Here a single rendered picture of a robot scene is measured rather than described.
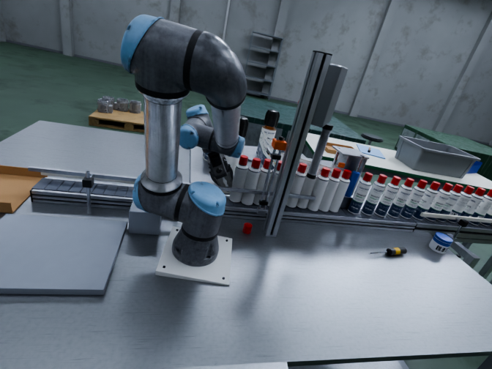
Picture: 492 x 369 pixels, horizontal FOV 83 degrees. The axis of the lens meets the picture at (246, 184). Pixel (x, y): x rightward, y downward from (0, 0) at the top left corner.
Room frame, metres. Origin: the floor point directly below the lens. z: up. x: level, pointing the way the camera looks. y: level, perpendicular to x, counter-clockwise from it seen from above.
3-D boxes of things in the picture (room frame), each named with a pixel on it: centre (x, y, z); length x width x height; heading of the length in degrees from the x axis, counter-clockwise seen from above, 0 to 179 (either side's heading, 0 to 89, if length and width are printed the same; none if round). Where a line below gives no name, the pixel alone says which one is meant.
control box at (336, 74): (1.02, -0.18, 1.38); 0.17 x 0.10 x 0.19; 160
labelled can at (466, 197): (1.36, -1.09, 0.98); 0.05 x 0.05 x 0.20
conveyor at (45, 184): (1.07, -0.05, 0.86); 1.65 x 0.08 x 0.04; 105
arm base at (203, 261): (0.73, 0.11, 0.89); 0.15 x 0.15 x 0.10
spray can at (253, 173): (1.05, -0.02, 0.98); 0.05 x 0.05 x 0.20
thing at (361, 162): (1.27, -0.44, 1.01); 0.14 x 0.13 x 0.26; 105
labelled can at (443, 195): (1.32, -0.96, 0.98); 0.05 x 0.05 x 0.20
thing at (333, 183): (1.15, -0.37, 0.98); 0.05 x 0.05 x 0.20
